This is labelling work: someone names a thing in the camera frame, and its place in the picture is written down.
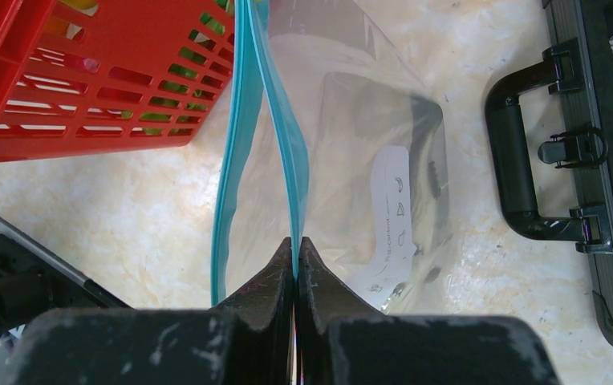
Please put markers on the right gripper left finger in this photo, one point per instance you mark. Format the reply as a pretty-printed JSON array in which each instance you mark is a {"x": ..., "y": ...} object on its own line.
[{"x": 245, "y": 339}]

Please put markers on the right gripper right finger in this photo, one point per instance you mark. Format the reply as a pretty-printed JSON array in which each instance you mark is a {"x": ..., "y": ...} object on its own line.
[{"x": 343, "y": 340}]

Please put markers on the clear zip top bag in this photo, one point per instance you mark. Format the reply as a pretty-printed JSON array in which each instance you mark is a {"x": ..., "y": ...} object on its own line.
[{"x": 331, "y": 137}]

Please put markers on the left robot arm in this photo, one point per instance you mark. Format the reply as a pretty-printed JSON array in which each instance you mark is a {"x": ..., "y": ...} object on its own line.
[{"x": 34, "y": 280}]

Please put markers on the red plastic basket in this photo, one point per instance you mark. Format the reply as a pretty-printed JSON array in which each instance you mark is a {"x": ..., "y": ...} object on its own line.
[{"x": 91, "y": 77}]

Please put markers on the black poker chip case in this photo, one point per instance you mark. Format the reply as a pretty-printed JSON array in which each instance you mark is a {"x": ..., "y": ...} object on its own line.
[{"x": 577, "y": 68}]

